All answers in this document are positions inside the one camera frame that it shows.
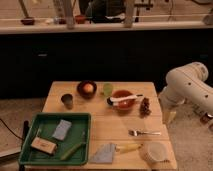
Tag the dark red bowl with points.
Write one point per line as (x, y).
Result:
(83, 93)

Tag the green cup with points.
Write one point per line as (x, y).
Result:
(107, 89)

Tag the green plastic tray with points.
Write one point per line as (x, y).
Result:
(43, 125)

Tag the dark metal cup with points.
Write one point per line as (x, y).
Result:
(67, 100)

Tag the green cucumber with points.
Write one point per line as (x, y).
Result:
(72, 150)

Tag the dark grape bunch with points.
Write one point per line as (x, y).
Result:
(144, 108)

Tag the silver fork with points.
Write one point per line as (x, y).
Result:
(138, 133)

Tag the wooden block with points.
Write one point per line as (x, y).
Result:
(44, 145)

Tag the yellow banana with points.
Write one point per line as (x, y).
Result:
(127, 147)

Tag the grey sponge in tray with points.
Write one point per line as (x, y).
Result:
(61, 130)

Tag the red bowl on shelf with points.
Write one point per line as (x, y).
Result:
(28, 21)

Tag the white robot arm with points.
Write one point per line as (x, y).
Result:
(186, 83)

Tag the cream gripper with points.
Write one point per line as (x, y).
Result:
(168, 115)

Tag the grey cloth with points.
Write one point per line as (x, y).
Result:
(104, 155)

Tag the orange bowl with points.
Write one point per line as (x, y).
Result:
(124, 103)

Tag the orange egg-shaped ball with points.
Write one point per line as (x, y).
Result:
(88, 88)

